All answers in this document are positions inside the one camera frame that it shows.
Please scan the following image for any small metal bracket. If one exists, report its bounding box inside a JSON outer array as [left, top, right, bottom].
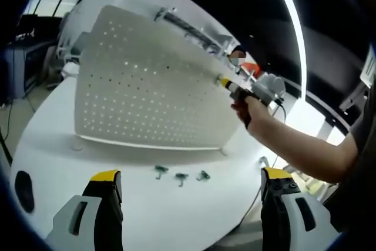
[[258, 156, 271, 171]]

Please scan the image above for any white perforated mounting plate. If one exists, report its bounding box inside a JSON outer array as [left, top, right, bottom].
[[73, 4, 246, 156]]

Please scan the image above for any black oval table grommet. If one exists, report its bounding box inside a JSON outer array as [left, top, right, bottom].
[[14, 170, 35, 213]]

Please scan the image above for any person's right hand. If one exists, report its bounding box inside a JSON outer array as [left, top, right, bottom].
[[230, 94, 265, 130]]

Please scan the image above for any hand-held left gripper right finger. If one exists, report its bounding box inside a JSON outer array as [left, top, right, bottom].
[[260, 167, 343, 251]]

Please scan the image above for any curved ceiling light strip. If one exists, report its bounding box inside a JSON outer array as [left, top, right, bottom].
[[266, 0, 308, 99]]

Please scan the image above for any grey cabinet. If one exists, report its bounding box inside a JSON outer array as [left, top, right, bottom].
[[4, 42, 58, 99]]

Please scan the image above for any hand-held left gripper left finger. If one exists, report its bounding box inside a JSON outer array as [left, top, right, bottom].
[[45, 169, 124, 251]]

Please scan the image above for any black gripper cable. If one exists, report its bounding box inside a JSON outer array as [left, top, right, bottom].
[[273, 98, 288, 124]]

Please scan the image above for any white chair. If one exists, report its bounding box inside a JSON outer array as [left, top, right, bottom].
[[58, 24, 86, 72]]

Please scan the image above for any orange sign panel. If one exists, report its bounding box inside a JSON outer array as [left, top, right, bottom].
[[245, 62, 262, 77]]

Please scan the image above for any metal shelf rack with bins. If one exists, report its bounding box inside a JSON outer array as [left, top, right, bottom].
[[154, 6, 236, 55]]

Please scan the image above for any ceiling air conditioner unit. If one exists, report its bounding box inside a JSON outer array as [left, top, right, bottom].
[[362, 42, 376, 87]]

